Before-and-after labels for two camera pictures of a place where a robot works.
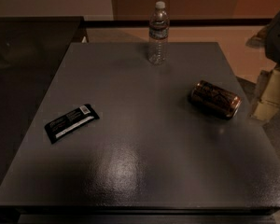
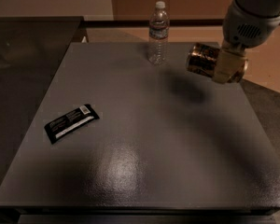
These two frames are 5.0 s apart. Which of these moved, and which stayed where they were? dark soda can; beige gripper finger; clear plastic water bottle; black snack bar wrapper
Moved: dark soda can; beige gripper finger
Stayed: clear plastic water bottle; black snack bar wrapper
